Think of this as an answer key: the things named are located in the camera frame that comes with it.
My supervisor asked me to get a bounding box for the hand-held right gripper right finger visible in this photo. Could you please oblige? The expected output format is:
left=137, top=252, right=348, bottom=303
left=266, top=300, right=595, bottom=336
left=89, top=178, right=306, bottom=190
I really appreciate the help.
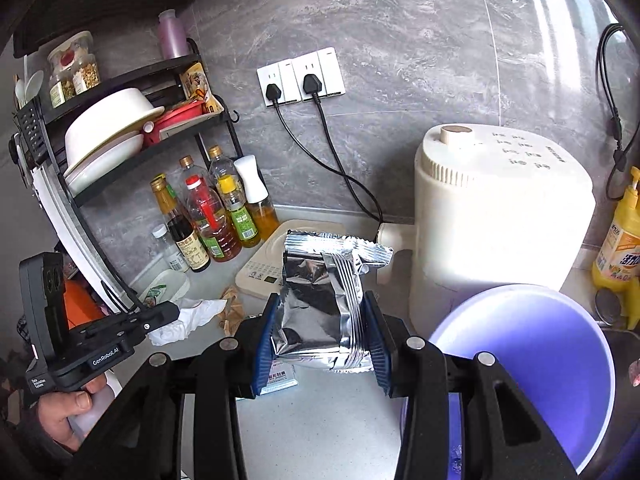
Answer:
left=361, top=296, right=576, bottom=480

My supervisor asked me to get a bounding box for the silver foil snack bag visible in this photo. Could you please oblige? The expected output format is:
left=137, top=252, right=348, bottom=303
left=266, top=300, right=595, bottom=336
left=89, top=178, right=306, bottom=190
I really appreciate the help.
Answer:
left=270, top=230, right=395, bottom=376

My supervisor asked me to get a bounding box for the small spice jar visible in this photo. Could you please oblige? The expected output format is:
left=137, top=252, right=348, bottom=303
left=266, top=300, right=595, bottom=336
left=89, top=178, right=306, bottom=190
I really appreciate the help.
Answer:
left=49, top=72, right=77, bottom=109
left=72, top=55, right=102, bottom=95

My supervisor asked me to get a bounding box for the yellow-capped green-label bottle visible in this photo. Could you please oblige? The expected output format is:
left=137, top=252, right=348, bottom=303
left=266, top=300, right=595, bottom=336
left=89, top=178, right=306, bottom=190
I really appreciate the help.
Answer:
left=216, top=175, right=262, bottom=248

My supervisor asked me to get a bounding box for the person's left forearm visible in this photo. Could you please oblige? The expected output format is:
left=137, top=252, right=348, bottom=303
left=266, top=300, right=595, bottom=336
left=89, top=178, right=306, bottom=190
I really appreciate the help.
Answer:
left=0, top=405, right=76, bottom=480

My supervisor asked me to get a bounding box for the dark soy sauce bottle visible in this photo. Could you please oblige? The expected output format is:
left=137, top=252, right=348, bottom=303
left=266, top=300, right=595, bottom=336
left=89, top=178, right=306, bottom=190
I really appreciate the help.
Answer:
left=150, top=174, right=211, bottom=273

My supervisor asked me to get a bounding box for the clear lidded food jar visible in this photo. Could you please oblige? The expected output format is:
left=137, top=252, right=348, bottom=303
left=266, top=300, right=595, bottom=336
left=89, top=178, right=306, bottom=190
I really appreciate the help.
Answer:
left=47, top=31, right=96, bottom=73

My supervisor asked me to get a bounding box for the brown paper scrap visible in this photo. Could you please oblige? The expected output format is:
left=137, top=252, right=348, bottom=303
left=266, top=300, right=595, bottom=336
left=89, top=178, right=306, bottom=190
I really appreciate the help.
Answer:
left=220, top=285, right=246, bottom=336

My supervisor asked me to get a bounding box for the white cutting board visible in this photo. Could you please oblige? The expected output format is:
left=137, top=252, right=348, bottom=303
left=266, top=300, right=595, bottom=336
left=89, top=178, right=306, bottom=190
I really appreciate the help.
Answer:
left=27, top=160, right=136, bottom=311

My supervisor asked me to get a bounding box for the cream kettle base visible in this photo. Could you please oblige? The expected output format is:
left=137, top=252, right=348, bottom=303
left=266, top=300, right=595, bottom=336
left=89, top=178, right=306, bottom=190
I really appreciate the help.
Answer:
left=235, top=219, right=351, bottom=301

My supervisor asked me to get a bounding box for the gold-capped clear bottle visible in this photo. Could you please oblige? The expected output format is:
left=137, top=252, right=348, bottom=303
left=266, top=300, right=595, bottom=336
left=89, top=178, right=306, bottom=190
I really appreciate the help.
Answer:
left=179, top=156, right=206, bottom=196
left=207, top=146, right=236, bottom=181

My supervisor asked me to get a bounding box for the white wall socket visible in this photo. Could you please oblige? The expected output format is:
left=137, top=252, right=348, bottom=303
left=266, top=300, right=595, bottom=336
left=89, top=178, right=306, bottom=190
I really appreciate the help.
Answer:
left=291, top=47, right=347, bottom=102
left=256, top=60, right=297, bottom=109

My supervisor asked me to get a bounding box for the purple plastic bin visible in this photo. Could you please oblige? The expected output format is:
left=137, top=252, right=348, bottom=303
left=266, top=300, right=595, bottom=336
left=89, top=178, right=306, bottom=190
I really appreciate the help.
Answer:
left=400, top=284, right=617, bottom=480

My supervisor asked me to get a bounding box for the round metal lid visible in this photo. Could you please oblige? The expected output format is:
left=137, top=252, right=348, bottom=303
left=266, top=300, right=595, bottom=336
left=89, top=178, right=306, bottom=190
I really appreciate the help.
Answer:
left=594, top=287, right=628, bottom=331

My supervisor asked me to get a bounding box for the black perforated utensil holder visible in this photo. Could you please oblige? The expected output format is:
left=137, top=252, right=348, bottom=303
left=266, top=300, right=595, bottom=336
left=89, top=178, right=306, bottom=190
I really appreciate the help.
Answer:
left=12, top=97, right=48, bottom=168

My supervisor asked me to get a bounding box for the black power cable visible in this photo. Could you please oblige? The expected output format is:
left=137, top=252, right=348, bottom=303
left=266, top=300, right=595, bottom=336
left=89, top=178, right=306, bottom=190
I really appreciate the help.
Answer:
left=315, top=95, right=386, bottom=223
left=274, top=102, right=386, bottom=223

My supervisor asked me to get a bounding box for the thin black looped cable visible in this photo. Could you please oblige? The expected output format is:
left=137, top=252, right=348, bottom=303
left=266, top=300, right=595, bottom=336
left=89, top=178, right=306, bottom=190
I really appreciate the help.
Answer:
left=595, top=22, right=638, bottom=201

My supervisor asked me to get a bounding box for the dark wall cabinet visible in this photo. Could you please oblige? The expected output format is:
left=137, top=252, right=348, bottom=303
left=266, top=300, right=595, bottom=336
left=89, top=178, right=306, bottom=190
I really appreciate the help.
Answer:
left=12, top=0, right=201, bottom=58

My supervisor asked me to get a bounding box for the large white bowl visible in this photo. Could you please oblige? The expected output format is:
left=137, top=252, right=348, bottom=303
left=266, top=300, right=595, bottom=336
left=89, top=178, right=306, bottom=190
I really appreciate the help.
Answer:
left=64, top=87, right=166, bottom=171

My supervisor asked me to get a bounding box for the cream air fryer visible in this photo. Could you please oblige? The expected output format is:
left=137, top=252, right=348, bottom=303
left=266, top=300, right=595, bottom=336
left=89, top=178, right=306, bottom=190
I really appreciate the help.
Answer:
left=377, top=124, right=598, bottom=336

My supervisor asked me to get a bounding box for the yellow dish soap bottle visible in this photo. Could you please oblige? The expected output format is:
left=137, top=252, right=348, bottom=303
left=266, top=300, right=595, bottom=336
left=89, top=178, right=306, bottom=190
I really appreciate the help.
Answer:
left=591, top=166, right=640, bottom=291

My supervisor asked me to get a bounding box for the red plastic container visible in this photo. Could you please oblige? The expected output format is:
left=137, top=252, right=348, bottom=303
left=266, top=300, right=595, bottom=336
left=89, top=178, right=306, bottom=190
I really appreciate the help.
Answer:
left=142, top=100, right=208, bottom=148

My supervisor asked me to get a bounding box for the person's left hand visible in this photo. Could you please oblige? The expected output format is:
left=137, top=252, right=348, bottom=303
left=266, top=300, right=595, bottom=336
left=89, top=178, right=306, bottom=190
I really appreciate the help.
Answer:
left=39, top=374, right=108, bottom=453

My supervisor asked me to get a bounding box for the red-capped oil bottle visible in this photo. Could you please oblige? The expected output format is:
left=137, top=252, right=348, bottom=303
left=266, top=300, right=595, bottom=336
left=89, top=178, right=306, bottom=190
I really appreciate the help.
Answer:
left=184, top=175, right=243, bottom=263

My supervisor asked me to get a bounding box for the small white-capped clear bottle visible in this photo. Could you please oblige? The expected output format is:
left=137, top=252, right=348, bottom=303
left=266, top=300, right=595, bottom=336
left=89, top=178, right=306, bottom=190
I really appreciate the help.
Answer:
left=151, top=224, right=191, bottom=273

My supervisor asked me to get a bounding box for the blue medicine box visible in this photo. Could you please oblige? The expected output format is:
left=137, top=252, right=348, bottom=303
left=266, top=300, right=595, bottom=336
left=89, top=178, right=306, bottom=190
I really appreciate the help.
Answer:
left=260, top=367, right=301, bottom=396

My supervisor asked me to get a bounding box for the white plate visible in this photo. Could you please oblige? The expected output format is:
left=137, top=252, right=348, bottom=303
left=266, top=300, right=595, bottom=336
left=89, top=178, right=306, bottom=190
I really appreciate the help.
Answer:
left=65, top=132, right=143, bottom=198

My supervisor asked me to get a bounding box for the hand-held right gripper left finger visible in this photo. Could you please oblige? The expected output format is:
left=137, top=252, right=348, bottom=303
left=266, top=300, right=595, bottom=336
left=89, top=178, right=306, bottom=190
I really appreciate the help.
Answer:
left=65, top=292, right=281, bottom=480

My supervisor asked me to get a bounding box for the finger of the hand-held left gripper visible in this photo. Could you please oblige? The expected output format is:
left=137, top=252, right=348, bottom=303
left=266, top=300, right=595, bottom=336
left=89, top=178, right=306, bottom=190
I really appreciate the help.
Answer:
left=115, top=301, right=181, bottom=333

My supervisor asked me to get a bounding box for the pink plastic bottle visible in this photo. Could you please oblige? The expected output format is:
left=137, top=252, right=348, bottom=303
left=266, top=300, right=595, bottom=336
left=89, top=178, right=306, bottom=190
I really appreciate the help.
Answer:
left=158, top=9, right=191, bottom=60

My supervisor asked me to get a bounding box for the white tissue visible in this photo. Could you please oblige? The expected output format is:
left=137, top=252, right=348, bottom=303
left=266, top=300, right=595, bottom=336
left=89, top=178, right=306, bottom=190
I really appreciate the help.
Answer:
left=148, top=297, right=228, bottom=347

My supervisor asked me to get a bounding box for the yellow snack packet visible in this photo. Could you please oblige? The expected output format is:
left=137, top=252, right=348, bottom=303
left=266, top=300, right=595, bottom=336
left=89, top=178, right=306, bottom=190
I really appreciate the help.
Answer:
left=179, top=62, right=223, bottom=113

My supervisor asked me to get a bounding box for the white spoon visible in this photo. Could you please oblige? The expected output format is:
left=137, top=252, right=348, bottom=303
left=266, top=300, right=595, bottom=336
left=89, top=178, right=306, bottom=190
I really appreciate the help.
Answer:
left=14, top=70, right=45, bottom=108

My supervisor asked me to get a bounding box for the white-topped oil sprayer bottle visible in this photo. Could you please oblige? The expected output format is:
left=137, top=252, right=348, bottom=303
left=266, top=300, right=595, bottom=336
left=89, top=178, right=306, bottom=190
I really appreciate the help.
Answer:
left=234, top=155, right=280, bottom=238

